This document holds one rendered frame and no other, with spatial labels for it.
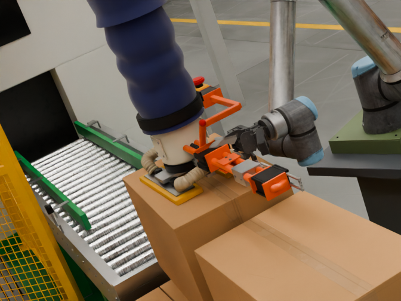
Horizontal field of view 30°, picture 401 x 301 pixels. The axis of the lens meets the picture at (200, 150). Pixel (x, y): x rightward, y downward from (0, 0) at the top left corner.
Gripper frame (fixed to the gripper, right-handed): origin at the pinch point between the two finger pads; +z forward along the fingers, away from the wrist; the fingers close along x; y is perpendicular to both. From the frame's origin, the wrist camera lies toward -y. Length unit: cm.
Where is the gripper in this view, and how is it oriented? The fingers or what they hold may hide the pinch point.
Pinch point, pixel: (217, 157)
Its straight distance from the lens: 228.2
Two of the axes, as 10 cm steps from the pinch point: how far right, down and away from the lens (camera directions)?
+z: -8.5, 4.3, -3.1
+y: -4.3, -1.9, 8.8
